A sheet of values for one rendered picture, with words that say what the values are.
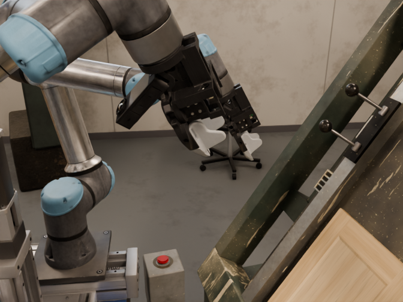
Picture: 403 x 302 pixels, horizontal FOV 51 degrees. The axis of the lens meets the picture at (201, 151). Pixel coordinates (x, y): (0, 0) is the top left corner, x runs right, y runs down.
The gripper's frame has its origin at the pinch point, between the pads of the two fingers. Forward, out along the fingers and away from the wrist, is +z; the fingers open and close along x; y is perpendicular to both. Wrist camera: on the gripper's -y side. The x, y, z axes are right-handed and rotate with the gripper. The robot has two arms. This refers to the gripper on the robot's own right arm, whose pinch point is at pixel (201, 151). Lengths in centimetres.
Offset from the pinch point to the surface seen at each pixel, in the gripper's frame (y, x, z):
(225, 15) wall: -30, 359, 159
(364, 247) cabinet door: 22, 7, 54
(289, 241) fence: 3, 19, 63
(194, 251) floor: -81, 110, 191
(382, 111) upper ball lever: 37, 37, 40
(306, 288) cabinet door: 5, 4, 64
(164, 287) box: -41, 17, 69
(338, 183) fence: 21, 27, 52
